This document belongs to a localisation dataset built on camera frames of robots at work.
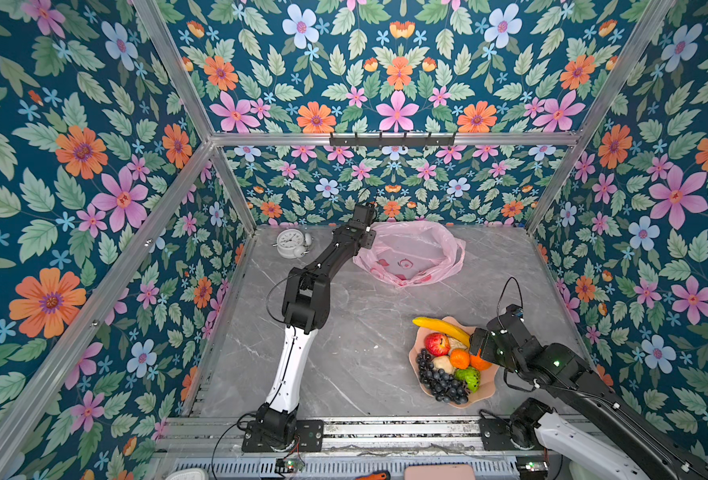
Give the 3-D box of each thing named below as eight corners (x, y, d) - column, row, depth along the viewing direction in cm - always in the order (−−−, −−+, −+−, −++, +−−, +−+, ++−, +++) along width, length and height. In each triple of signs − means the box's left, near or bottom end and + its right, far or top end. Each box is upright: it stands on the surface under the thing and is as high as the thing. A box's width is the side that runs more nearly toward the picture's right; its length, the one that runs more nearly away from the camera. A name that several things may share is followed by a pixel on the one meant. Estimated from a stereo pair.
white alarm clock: (273, 254, 114) (270, 245, 110) (287, 235, 120) (284, 226, 116) (302, 262, 111) (299, 254, 107) (315, 242, 117) (313, 234, 114)
